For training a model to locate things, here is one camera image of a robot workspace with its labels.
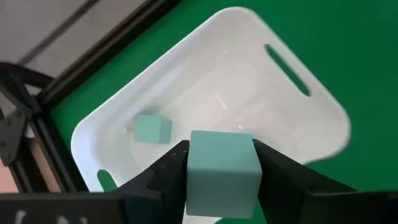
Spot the black table frame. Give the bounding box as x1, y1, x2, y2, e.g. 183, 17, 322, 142
0, 0, 183, 194

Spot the mint cube block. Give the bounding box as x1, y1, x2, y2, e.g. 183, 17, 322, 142
185, 130, 263, 220
133, 113, 173, 145

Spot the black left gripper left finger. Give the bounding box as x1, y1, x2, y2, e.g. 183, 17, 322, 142
118, 139, 190, 224

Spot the white plastic bin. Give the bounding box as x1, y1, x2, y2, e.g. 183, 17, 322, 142
70, 6, 353, 224

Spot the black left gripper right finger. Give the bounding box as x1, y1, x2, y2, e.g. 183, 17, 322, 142
252, 138, 358, 224

